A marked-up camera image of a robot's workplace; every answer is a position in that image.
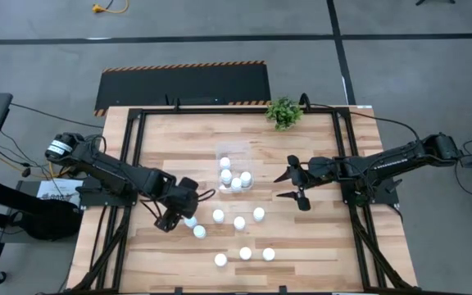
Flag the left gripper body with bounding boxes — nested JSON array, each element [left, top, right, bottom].
[[166, 190, 199, 219]]

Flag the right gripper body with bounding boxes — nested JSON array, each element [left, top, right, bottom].
[[301, 157, 338, 184]]

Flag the translucent plastic basket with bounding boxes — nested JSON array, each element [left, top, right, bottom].
[[215, 141, 256, 194]]

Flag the green plant in white pot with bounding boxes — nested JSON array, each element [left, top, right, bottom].
[[265, 96, 305, 131]]

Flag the black hazard-striped floor mat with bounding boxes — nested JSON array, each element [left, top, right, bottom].
[[93, 60, 272, 118]]

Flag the black bag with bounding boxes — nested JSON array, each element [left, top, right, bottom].
[[12, 198, 84, 242]]

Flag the white printed paper sheet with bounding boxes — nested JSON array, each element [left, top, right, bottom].
[[36, 179, 84, 207]]

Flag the black chair base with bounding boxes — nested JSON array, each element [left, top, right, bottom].
[[415, 0, 457, 7]]

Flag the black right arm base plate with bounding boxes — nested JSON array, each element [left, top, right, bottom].
[[339, 171, 401, 206]]

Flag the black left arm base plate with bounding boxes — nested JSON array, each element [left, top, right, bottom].
[[75, 184, 139, 208]]

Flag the yellow extension cable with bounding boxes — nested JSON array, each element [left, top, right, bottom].
[[91, 0, 130, 16]]

